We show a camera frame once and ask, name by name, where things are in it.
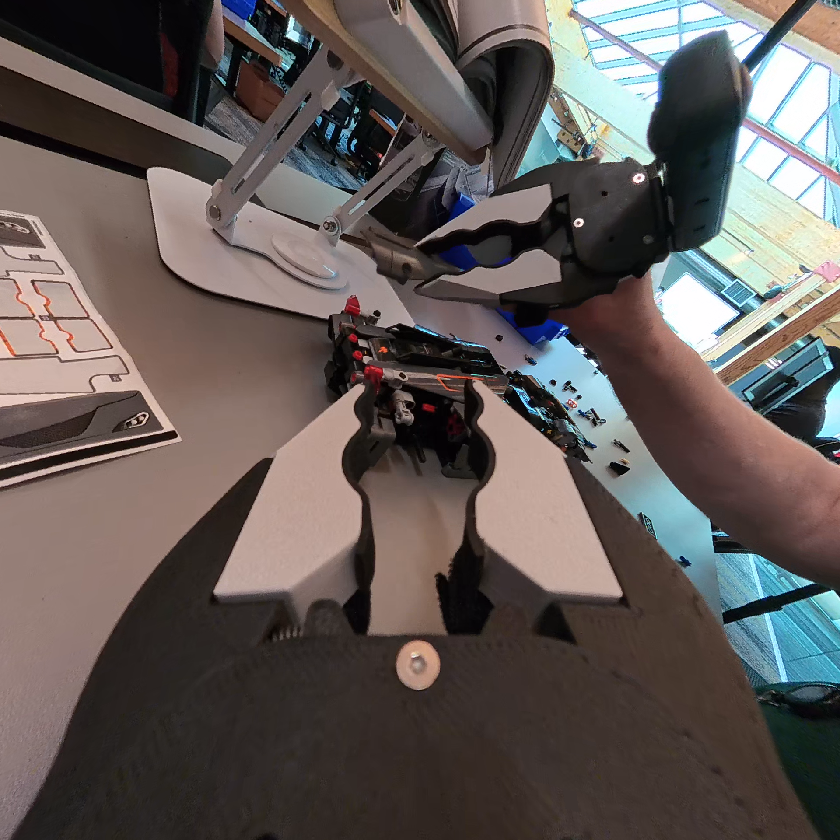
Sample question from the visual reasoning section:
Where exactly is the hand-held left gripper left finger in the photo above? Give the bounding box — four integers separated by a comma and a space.
212, 384, 378, 634

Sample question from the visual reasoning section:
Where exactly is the grey lego wing assembly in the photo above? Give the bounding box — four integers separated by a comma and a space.
361, 226, 463, 287

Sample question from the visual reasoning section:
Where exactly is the black computer monitor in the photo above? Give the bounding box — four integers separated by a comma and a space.
740, 336, 836, 412

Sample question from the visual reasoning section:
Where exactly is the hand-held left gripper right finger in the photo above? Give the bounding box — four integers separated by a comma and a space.
462, 379, 624, 634

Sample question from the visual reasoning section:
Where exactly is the person's right forearm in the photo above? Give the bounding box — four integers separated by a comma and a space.
563, 272, 840, 589

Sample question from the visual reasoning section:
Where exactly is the black pillar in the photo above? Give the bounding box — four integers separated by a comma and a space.
740, 0, 823, 70

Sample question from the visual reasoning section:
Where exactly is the instruction booklet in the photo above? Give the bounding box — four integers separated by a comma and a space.
453, 0, 556, 191

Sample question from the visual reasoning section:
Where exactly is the grey lego vehicle model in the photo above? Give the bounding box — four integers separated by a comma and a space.
323, 295, 593, 481

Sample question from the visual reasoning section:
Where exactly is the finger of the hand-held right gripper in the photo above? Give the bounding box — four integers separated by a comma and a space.
415, 184, 573, 258
415, 248, 565, 309

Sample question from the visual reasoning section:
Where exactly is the white book stand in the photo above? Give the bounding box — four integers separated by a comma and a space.
146, 0, 501, 322

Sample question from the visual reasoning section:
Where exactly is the blue plastic bin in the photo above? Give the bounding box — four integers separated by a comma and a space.
436, 193, 571, 347

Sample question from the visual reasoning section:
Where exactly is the white sticker sheet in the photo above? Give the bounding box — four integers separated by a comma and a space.
0, 210, 182, 490

